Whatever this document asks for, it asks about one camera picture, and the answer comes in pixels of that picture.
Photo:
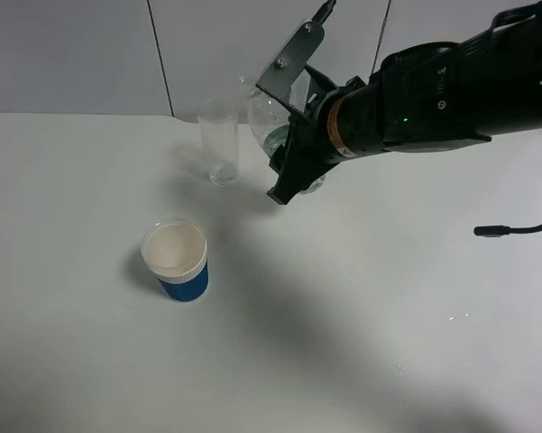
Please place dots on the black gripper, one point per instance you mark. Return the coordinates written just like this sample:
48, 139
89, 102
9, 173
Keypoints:
333, 127

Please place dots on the clear bottle green label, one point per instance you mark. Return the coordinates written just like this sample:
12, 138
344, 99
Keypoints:
269, 121

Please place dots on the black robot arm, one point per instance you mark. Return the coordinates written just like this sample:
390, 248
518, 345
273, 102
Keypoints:
434, 97

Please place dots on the blue white paper cup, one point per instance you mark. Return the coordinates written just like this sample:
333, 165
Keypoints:
175, 251

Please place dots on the clear tall drinking glass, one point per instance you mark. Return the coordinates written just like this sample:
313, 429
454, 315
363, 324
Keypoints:
218, 125

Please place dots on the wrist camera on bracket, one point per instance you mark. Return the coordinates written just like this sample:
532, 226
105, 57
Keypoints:
284, 69

